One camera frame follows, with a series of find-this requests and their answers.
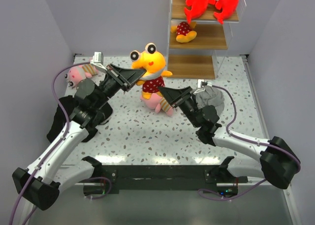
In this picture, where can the white wire wooden shelf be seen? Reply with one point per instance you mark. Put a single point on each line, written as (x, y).
(203, 56)

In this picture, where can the red shark plush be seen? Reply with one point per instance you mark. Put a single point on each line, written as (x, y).
(226, 7)
(197, 8)

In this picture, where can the yellow plush polka dot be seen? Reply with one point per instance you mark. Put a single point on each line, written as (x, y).
(154, 63)
(184, 31)

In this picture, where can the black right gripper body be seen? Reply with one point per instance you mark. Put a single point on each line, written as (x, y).
(189, 107)

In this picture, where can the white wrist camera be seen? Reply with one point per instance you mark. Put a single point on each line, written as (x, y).
(97, 61)
(201, 85)

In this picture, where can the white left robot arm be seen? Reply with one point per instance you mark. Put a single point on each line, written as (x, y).
(36, 182)

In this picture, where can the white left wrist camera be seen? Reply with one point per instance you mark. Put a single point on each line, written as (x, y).
(97, 61)

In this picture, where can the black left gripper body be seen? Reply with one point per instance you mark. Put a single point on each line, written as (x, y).
(110, 86)

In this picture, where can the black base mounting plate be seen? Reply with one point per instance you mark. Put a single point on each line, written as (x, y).
(161, 178)

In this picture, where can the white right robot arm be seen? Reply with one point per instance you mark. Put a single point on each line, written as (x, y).
(278, 163)

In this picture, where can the pink plush far left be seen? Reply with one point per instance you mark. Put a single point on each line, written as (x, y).
(78, 73)

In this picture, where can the black cloth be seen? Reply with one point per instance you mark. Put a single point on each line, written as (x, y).
(59, 121)

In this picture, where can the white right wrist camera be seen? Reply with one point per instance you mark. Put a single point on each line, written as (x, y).
(201, 85)

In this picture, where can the pink plush striped centre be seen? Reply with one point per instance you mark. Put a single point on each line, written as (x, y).
(158, 103)

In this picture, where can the grey cloth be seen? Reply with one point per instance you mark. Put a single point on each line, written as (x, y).
(210, 96)

